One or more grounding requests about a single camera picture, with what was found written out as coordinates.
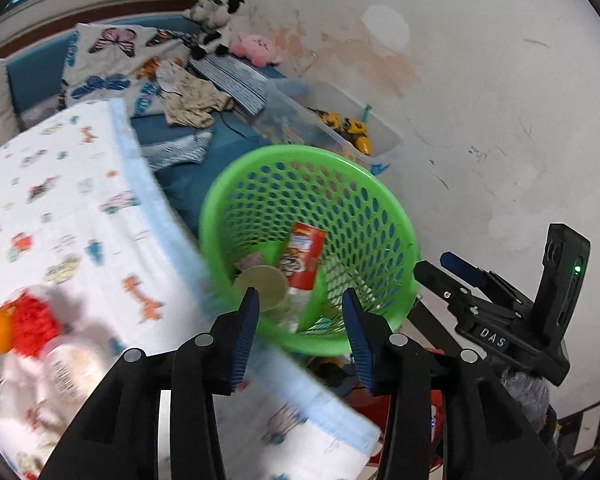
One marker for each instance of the beige patterned garment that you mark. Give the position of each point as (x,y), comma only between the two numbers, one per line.
(190,97)

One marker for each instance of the person's right hand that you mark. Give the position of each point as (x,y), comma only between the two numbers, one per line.
(525,392)

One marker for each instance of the red snack packet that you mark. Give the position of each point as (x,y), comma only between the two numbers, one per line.
(302,255)

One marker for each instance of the pink plush toy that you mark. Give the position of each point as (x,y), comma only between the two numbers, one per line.
(255,47)

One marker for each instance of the green plastic basket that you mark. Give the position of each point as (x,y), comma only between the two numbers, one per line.
(375,240)

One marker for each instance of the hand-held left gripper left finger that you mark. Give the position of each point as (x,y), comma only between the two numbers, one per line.
(244,332)

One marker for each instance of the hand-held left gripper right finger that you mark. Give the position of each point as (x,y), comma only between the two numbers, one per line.
(357,332)

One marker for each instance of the red foam net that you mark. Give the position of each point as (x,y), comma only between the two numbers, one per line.
(32,317)

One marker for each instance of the clear plastic wrapper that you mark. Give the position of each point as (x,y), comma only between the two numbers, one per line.
(297,307)

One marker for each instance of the paper cup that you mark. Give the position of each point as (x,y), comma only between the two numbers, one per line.
(262,285)

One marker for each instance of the clear plastic storage box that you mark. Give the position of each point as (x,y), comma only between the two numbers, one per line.
(305,97)

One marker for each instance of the teal plastic toy stick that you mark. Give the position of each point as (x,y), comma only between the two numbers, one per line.
(367,111)

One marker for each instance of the white plastic container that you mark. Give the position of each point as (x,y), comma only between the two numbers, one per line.
(72,367)

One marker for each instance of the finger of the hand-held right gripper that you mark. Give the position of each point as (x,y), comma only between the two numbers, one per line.
(462,266)
(442,282)

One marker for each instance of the cow plush toy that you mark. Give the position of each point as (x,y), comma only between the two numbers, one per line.
(215,17)

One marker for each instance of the butterfly print blanket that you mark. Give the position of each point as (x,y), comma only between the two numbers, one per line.
(110,65)

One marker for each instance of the vehicle print blanket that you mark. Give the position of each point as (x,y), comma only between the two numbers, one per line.
(80,220)

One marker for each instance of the blue mattress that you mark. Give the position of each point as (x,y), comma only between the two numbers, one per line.
(190,185)

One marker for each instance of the grey patterned cloth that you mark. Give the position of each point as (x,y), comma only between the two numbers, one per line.
(235,82)

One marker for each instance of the yellow round toy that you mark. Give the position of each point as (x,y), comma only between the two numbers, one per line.
(365,146)

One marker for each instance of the blue white patterned cloth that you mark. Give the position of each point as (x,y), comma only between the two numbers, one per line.
(177,150)

